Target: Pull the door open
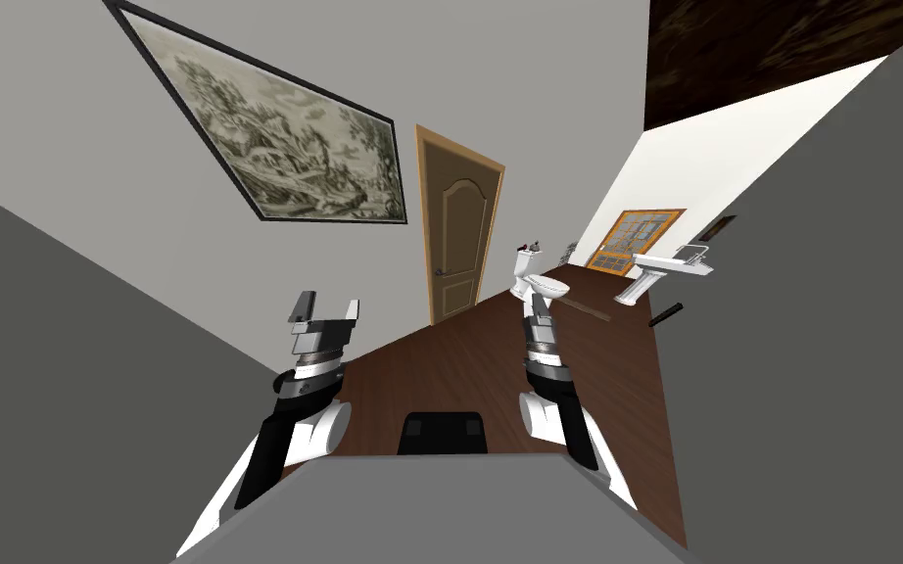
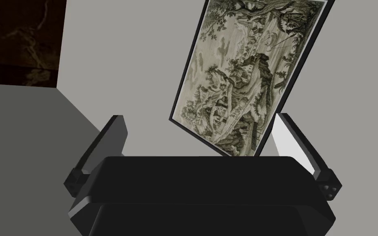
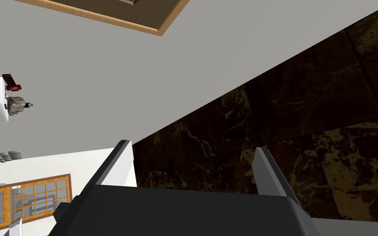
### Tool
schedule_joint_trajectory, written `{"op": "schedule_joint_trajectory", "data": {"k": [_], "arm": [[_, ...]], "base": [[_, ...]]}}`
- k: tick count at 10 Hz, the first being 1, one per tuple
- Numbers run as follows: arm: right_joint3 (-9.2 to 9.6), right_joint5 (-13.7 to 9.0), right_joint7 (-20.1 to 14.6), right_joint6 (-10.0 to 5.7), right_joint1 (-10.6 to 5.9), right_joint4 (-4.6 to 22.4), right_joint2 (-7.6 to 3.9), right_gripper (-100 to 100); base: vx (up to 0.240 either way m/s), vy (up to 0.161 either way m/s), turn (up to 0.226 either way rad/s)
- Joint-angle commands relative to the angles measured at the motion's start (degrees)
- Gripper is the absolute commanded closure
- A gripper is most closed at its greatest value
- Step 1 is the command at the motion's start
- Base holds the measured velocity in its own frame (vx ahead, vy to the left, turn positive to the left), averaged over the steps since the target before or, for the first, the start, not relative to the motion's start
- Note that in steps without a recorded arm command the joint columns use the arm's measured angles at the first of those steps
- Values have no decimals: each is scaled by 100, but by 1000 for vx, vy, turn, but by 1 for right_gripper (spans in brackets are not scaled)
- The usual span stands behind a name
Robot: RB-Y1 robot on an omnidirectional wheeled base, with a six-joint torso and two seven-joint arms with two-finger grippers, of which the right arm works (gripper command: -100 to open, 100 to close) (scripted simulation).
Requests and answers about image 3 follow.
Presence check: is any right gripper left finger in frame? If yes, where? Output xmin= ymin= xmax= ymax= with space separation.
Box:
xmin=88 ymin=139 xmax=138 ymax=188

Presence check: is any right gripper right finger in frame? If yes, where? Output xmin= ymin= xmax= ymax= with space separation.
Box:
xmin=252 ymin=146 xmax=300 ymax=204

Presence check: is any wood-framed window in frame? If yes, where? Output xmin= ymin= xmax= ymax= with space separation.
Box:
xmin=0 ymin=174 xmax=73 ymax=234

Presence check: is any wood-framed picture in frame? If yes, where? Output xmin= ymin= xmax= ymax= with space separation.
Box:
xmin=14 ymin=0 xmax=190 ymax=36

